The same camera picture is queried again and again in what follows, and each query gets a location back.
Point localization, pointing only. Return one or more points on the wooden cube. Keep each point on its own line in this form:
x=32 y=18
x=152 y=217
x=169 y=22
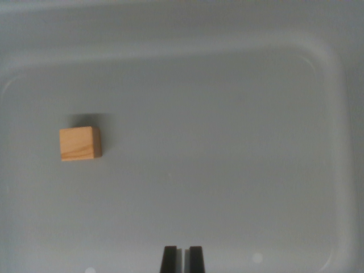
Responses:
x=79 y=143

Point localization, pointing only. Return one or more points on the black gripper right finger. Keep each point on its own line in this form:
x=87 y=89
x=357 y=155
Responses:
x=196 y=260

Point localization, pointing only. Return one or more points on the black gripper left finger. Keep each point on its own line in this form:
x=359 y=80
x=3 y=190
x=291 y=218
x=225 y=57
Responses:
x=169 y=260

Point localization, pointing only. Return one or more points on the grey plastic tray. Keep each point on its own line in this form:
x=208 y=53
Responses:
x=199 y=128

